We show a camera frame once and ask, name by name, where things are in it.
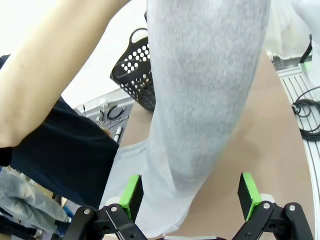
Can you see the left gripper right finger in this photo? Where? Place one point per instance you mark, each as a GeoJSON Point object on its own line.
{"type": "Point", "coordinates": [250, 197]}

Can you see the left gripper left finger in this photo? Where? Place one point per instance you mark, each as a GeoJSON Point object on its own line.
{"type": "Point", "coordinates": [132, 195]}

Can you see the grey training pants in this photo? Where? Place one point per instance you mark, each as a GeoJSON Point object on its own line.
{"type": "Point", "coordinates": [200, 100]}

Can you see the person's right forearm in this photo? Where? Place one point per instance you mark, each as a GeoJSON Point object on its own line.
{"type": "Point", "coordinates": [50, 62]}

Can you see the person in black t-shirt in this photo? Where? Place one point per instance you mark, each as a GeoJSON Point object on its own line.
{"type": "Point", "coordinates": [62, 150]}

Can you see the black perforated plastic basket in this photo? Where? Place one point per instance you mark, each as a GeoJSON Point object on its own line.
{"type": "Point", "coordinates": [140, 87]}

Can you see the grey aluminium frame rail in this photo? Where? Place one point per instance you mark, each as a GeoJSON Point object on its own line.
{"type": "Point", "coordinates": [310, 155]}
{"type": "Point", "coordinates": [110, 105]}

